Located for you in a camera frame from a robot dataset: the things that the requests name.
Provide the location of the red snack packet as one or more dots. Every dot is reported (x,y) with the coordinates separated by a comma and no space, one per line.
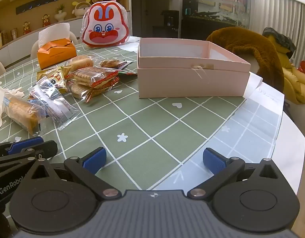
(128,73)

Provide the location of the gold snack packet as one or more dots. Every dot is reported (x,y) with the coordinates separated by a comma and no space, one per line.
(55,78)

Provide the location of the rabbit face bag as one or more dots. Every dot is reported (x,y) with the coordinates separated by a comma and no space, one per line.
(105,29)

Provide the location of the small pastry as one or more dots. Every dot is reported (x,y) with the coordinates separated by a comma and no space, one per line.
(110,63)

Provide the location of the glass fish tank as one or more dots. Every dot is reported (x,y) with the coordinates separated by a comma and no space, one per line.
(221,10)

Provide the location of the grey curtains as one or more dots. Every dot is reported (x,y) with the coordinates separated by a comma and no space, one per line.
(279,12)

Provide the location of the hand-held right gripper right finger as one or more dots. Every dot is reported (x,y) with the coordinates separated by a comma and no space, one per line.
(213,162)

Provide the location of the pink cardboard box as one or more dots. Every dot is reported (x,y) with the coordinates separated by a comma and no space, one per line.
(192,84)

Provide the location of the black wall panel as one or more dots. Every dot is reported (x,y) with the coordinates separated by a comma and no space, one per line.
(37,3)

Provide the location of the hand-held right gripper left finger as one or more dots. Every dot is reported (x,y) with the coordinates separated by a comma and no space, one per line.
(95,160)

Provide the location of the clear packet of grey sachets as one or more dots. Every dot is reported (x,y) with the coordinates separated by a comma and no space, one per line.
(55,106)

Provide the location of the red-edged cracker packet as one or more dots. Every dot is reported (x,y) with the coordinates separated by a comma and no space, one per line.
(92,75)

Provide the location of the white plush toy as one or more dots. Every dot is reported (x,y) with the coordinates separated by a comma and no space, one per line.
(81,8)

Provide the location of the red toy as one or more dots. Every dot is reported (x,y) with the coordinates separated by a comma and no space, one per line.
(303,67)

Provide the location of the dark grey jacket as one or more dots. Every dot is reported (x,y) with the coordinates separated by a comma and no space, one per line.
(281,39)

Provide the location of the yellow padded beanbag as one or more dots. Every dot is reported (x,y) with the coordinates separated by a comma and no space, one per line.
(296,84)

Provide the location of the white tissue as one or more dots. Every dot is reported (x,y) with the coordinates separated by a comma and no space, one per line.
(53,33)

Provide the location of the green checked tablecloth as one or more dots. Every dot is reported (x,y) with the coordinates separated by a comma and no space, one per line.
(147,119)

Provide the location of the monkey figurine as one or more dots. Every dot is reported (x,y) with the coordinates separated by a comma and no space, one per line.
(27,28)
(46,21)

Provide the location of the chocolate brownie packet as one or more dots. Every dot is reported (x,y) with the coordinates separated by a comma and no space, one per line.
(127,64)

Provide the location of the white vase with plant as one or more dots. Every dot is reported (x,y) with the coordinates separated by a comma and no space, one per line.
(60,16)

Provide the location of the snack packets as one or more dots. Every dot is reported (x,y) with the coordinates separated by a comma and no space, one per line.
(21,112)

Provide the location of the gold-edged cracker packet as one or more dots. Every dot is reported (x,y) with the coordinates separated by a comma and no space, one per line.
(80,90)

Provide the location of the black water dispenser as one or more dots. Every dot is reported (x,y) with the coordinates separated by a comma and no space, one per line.
(170,19)

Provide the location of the crumpled tissue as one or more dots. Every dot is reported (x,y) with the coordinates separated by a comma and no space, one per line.
(16,93)

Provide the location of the orange tissue box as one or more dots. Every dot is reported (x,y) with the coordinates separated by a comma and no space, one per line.
(55,55)

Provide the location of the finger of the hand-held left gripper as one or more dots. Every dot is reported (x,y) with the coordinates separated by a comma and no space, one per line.
(24,145)
(43,148)

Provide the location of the bread bun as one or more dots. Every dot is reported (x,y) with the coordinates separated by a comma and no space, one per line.
(80,60)

